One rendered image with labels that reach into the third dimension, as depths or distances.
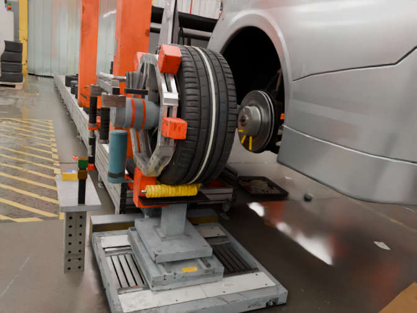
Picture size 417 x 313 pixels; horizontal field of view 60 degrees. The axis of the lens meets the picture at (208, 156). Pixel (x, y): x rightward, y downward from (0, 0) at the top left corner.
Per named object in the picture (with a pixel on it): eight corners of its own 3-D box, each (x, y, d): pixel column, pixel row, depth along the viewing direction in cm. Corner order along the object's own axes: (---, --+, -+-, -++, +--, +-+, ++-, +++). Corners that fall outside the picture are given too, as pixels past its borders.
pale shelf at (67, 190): (101, 210, 161) (101, 204, 161) (60, 212, 154) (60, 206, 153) (89, 179, 199) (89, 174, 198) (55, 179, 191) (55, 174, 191)
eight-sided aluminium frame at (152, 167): (170, 189, 154) (183, 57, 140) (155, 189, 151) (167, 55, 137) (138, 154, 201) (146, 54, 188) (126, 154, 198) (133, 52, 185)
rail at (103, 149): (133, 206, 232) (135, 174, 227) (118, 207, 228) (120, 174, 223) (86, 128, 447) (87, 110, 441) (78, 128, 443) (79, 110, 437)
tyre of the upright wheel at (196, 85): (256, 120, 140) (211, 22, 177) (200, 117, 130) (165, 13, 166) (200, 208, 186) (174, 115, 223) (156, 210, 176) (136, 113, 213)
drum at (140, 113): (160, 132, 166) (163, 102, 163) (113, 130, 157) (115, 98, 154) (152, 126, 178) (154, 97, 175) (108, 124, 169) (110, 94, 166)
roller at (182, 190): (201, 197, 176) (203, 185, 174) (142, 200, 163) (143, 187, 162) (197, 192, 181) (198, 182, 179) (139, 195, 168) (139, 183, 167)
